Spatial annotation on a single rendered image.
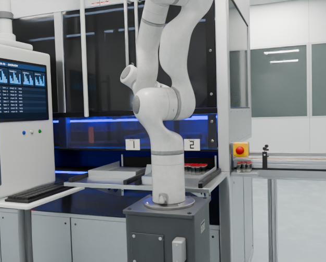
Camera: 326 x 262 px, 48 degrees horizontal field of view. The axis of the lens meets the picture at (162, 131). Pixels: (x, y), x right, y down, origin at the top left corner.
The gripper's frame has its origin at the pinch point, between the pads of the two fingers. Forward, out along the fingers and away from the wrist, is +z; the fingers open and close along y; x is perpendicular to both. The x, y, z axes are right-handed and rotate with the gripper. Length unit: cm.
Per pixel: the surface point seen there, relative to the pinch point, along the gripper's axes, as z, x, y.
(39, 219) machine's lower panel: 0, 38, -118
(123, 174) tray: -0.5, -0.9, -42.8
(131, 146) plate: 10.0, 26.0, -40.1
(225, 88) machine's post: 22.3, 12.7, 17.8
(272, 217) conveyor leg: 75, -23, -17
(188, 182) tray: 8.9, -28.0, -18.2
